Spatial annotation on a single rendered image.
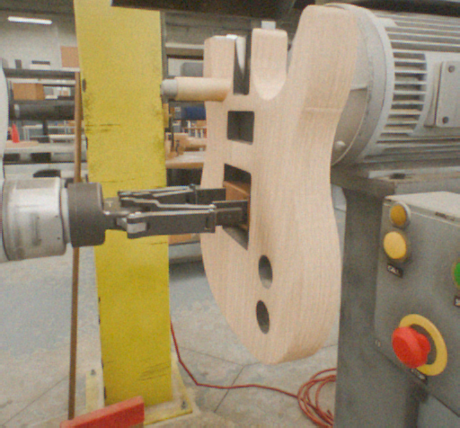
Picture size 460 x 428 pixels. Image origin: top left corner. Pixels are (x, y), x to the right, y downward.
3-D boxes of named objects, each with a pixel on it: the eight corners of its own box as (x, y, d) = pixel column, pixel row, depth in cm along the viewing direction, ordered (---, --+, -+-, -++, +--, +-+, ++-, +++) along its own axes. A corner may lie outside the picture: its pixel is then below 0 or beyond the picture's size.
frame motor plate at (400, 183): (441, 168, 90) (443, 153, 89) (560, 186, 68) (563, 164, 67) (305, 177, 78) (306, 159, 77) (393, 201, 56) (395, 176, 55)
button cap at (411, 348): (412, 348, 44) (416, 315, 43) (444, 370, 40) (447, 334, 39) (385, 354, 42) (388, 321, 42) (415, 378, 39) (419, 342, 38)
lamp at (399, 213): (389, 224, 44) (391, 199, 44) (410, 231, 42) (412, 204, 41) (384, 225, 44) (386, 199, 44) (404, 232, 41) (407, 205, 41)
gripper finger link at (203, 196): (197, 210, 53) (195, 209, 54) (243, 207, 56) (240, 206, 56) (197, 190, 53) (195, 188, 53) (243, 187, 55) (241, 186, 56)
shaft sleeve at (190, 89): (289, 106, 60) (282, 93, 62) (296, 89, 58) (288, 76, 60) (176, 105, 54) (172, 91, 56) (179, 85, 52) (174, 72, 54)
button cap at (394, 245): (392, 252, 45) (394, 227, 45) (412, 261, 43) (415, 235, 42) (382, 254, 45) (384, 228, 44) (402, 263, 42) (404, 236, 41)
